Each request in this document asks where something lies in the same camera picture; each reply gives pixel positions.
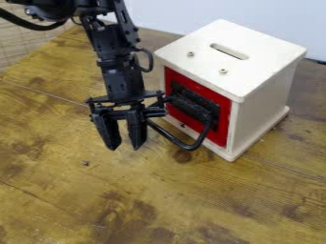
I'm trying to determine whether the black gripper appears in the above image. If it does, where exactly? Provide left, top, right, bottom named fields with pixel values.
left=87, top=53, right=167, bottom=151

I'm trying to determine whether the white wooden box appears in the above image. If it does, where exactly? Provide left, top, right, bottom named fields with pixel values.
left=155, top=19, right=307, bottom=161

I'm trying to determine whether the red drawer front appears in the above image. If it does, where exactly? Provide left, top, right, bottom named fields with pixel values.
left=164, top=68, right=231, bottom=147

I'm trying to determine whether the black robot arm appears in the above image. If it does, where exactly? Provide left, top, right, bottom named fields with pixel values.
left=0, top=0, right=166, bottom=150

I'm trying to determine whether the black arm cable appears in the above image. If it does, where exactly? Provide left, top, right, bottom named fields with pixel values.
left=131, top=47, right=155, bottom=73

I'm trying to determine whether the black metal drawer handle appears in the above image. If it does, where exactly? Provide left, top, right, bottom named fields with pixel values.
left=147, top=91, right=220, bottom=151

